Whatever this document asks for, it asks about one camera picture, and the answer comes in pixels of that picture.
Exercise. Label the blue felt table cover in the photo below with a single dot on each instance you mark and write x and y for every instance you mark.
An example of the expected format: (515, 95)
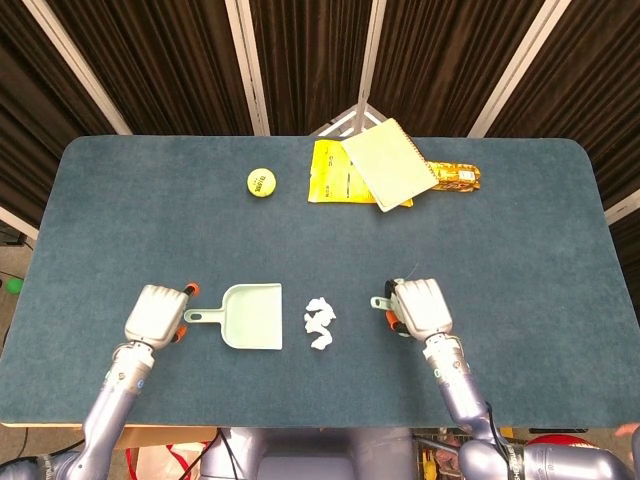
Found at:
(150, 225)

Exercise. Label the yellow snack bag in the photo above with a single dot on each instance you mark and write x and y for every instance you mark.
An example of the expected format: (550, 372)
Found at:
(330, 175)

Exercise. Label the dark brown curtain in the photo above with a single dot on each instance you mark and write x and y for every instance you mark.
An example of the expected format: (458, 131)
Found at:
(175, 60)

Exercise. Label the white partition frame post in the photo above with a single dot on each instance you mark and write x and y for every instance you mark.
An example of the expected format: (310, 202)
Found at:
(80, 67)
(248, 65)
(17, 222)
(625, 209)
(371, 50)
(520, 65)

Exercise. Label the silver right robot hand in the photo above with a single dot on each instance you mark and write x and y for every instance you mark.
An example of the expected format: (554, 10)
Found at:
(422, 307)

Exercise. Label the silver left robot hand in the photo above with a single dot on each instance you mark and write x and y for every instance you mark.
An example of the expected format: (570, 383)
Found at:
(155, 315)

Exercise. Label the mint green plastic dustpan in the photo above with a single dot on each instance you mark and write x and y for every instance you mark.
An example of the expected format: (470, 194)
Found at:
(255, 315)

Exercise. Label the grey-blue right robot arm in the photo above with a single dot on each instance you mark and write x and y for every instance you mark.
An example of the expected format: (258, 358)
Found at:
(460, 385)

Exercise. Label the white tissue paper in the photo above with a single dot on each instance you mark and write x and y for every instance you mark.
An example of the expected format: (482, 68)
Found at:
(317, 320)

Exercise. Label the golden brown snack packet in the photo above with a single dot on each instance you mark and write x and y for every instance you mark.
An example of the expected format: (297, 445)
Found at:
(460, 177)

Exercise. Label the white partition frame foot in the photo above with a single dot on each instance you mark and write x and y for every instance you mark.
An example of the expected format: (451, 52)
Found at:
(345, 120)

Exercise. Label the yellow tennis ball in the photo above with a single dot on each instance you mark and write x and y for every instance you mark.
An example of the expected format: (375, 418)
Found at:
(261, 184)

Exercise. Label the grey-blue robot torso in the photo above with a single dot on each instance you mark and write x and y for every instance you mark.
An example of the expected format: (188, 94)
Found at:
(310, 455)

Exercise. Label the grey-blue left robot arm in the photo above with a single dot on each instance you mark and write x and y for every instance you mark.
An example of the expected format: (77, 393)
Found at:
(110, 400)

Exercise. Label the mint green hand broom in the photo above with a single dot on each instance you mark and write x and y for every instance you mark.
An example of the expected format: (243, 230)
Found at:
(378, 302)

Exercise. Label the pale yellow spiral notebook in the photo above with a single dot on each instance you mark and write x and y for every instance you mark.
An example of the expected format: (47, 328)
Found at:
(390, 165)

